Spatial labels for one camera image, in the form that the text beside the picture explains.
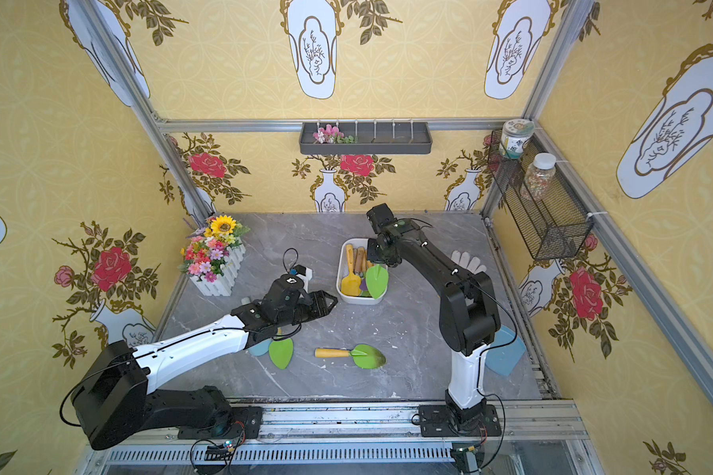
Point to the light blue shovel pale handle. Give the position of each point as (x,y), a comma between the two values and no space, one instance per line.
(260,349)

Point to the purple shovel pink handle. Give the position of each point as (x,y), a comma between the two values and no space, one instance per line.
(364,292)

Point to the green shovel yellow handle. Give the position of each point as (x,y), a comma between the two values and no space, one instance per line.
(377,278)
(281,353)

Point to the light green trowel wooden handle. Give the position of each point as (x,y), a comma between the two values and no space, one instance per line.
(360,265)

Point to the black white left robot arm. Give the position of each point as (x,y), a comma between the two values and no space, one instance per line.
(123,392)

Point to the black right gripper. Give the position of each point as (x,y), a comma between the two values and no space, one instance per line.
(377,252)

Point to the circuit board with wires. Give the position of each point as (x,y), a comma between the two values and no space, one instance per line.
(205,451)
(467,459)

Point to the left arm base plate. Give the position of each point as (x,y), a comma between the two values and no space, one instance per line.
(239,423)

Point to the yellow scoop with yellow handle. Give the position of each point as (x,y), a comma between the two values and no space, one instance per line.
(350,283)

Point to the jar with patterned label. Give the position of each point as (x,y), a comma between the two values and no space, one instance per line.
(515,137)

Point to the white plastic storage box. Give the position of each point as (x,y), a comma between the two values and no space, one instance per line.
(356,242)

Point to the white knitted work glove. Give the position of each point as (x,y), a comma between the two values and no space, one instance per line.
(465,260)

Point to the black wire mesh basket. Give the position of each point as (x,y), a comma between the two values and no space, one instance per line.
(554,223)

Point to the left circuit board with wires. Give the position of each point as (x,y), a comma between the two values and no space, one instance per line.
(205,451)

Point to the small pink flowers on shelf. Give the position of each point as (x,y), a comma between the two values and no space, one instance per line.
(332,135)

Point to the right circuit board with wires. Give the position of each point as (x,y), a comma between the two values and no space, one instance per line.
(467,459)

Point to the clear jar with white lid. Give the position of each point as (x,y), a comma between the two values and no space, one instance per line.
(538,177)

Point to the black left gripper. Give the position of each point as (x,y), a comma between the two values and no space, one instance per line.
(309,305)

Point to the artificial flowers in white fence pot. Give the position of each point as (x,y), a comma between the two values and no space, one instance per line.
(213,257)

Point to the dark grey wall shelf tray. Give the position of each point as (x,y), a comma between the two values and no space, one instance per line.
(372,137)

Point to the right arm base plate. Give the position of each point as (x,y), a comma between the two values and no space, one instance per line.
(481,420)

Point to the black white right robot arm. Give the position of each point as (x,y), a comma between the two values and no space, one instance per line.
(469,315)

